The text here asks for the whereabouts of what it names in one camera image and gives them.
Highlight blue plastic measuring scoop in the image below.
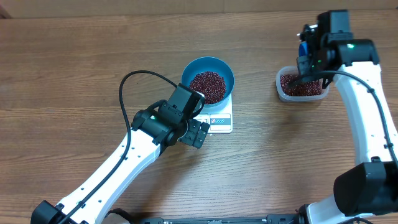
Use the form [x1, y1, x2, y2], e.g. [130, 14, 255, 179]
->
[298, 42, 308, 57]

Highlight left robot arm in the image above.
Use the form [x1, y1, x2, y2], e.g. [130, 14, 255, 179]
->
[30, 84, 210, 224]

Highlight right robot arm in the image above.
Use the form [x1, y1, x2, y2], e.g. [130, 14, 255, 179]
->
[297, 10, 397, 223]

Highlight white digital kitchen scale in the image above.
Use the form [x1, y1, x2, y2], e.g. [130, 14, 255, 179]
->
[195, 95, 233, 134]

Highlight red beans in bowl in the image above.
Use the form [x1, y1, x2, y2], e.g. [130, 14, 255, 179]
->
[189, 71, 226, 105]

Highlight teal metal bowl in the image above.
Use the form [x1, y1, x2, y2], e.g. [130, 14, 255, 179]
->
[181, 57, 235, 100]

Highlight clear plastic food container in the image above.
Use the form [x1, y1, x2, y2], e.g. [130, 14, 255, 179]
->
[275, 65, 329, 103]

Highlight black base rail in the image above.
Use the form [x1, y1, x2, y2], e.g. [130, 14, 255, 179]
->
[135, 214, 305, 224]

